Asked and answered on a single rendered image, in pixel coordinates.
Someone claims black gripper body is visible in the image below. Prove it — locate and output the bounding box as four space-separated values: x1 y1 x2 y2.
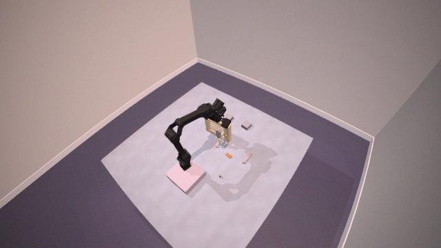
212 113 231 129

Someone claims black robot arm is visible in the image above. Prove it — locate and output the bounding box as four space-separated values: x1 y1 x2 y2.
165 98 226 171

